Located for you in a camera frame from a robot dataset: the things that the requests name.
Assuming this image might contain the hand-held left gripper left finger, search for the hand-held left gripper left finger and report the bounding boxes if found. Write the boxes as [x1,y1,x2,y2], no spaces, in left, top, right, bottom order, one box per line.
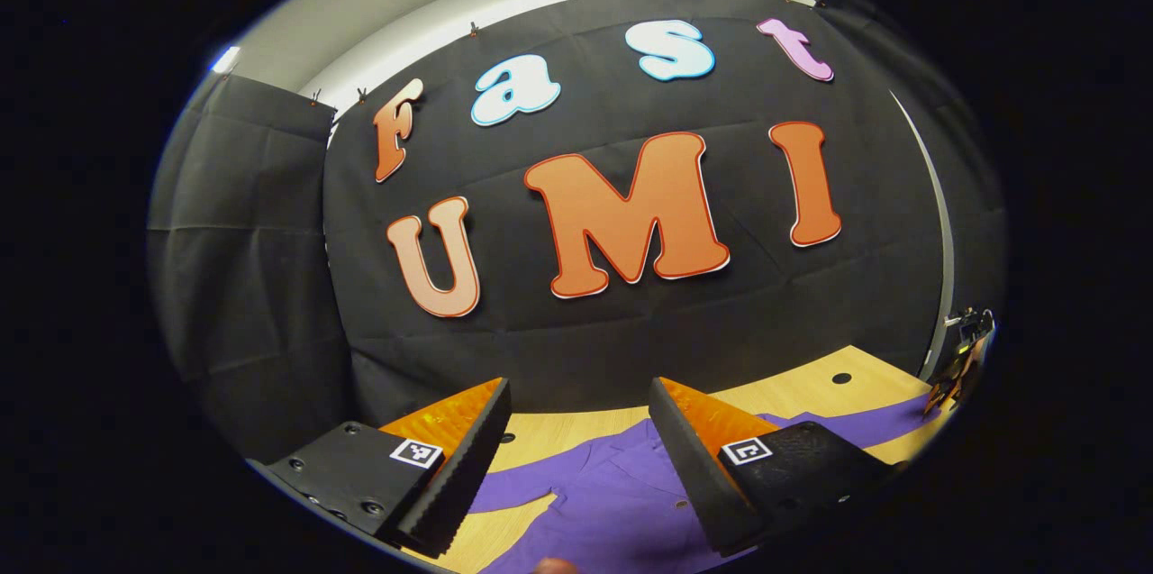
[248,378,513,559]

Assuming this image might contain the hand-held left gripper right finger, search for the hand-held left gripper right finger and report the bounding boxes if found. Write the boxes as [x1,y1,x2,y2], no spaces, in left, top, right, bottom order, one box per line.
[649,377,906,557]

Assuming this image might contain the purple shirt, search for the purple shirt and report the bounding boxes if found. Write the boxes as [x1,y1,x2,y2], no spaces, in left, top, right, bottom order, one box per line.
[468,394,942,574]

